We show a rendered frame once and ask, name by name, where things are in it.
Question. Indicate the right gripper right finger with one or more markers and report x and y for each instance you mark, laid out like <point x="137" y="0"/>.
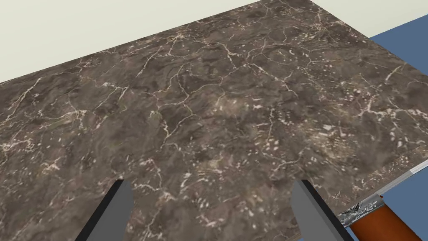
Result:
<point x="312" y="214"/>

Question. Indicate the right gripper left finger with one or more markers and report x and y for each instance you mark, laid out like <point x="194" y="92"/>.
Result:
<point x="112" y="214"/>

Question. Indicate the brown marble table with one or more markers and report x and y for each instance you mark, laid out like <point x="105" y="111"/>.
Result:
<point x="214" y="110"/>

